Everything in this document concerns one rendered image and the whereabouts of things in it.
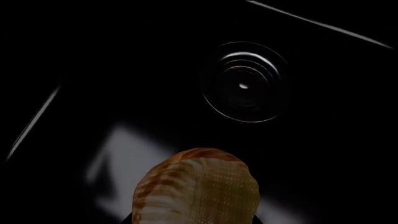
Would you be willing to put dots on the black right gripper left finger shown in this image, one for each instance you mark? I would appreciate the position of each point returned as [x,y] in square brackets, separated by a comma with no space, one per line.
[126,220]

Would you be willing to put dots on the round black sink drain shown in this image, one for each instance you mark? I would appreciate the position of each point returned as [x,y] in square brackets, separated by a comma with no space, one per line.
[245,82]

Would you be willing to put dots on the orange white scallop shell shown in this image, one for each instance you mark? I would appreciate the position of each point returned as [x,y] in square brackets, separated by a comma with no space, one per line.
[192,191]

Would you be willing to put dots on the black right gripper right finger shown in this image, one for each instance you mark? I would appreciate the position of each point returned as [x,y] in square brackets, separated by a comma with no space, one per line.
[258,220]

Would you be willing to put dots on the black sink basin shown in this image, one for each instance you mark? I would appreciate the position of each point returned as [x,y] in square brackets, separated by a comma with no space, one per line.
[124,70]

